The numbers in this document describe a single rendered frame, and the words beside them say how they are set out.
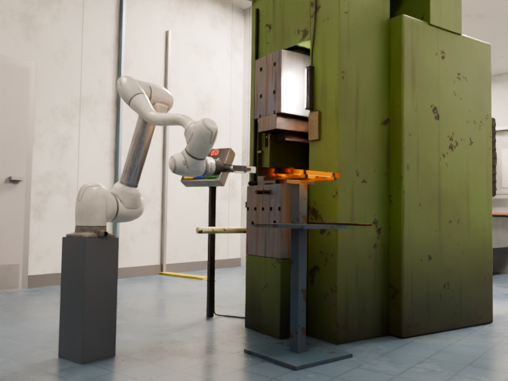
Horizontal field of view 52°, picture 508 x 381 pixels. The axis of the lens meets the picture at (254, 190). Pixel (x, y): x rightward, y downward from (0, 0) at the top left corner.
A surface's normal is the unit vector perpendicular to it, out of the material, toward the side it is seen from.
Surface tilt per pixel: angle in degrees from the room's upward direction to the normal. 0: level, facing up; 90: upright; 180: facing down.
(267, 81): 90
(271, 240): 90
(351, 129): 90
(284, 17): 90
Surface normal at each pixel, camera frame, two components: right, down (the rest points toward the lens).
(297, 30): -0.83, -0.04
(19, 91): 0.78, -0.02
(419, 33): 0.56, -0.04
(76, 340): -0.62, -0.05
